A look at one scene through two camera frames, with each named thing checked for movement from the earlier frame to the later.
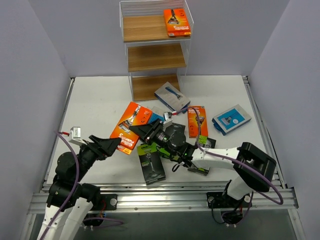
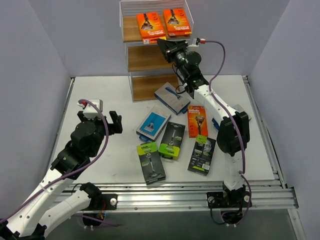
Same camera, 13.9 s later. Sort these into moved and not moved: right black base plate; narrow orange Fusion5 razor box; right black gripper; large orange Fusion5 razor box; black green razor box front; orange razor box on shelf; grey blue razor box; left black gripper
Moved: right black gripper; left black gripper; large orange Fusion5 razor box
Not moved: right black base plate; narrow orange Fusion5 razor box; orange razor box on shelf; grey blue razor box; black green razor box front
